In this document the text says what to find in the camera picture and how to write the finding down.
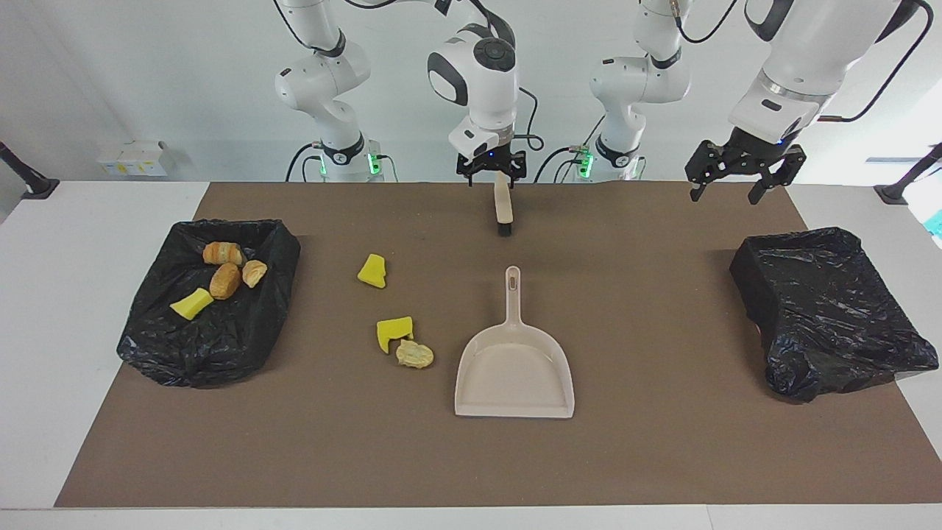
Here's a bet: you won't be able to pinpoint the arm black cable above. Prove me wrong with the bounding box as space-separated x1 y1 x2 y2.
342 0 546 152
673 0 929 124

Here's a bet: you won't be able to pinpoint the base black cable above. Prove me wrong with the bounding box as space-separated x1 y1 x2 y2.
286 142 325 183
530 144 589 183

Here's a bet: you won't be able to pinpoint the yellow sponge curved piece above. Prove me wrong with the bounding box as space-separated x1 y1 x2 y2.
169 288 214 321

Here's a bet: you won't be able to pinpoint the yellow sponge wedge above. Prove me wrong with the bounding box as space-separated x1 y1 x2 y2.
357 254 388 289

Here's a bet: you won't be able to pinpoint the left base black cable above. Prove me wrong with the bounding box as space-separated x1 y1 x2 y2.
530 144 589 183

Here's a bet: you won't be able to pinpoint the black camera stand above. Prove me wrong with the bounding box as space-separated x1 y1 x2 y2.
874 144 942 205
0 140 60 199

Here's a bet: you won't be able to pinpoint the striped orange croissant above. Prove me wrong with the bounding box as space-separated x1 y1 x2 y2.
202 241 245 266

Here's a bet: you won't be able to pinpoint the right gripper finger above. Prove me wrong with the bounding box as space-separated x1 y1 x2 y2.
456 151 486 188
500 149 528 185

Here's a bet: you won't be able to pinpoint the yellow sponge notched block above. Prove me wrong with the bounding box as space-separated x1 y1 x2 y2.
376 317 414 355

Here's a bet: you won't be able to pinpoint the brown table mat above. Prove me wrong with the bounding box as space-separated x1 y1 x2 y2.
55 182 942 509

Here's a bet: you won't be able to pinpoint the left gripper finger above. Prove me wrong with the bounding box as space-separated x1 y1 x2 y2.
743 144 807 206
684 129 744 204

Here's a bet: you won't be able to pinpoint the pale round cracker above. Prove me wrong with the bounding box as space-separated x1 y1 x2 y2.
396 339 434 370

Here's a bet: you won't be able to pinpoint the beige plastic dustpan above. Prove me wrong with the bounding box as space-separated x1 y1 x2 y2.
454 266 575 420

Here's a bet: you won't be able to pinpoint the beige hand brush black bristles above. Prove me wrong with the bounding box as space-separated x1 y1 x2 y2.
494 171 514 238

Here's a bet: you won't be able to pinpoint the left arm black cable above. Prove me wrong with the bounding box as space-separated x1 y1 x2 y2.
673 0 929 124

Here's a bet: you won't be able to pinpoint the black bag-lined bin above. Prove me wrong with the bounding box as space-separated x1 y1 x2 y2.
730 227 939 403
116 218 301 389

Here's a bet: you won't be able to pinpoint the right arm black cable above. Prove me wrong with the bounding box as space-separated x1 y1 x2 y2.
342 0 546 152

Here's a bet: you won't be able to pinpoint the brown bread roll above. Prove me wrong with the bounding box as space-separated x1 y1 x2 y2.
210 263 242 300

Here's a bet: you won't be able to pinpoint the right base black cable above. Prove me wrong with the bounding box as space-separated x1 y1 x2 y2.
286 142 325 183

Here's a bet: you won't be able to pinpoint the white carton box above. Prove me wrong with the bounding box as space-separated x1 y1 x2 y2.
98 141 171 177

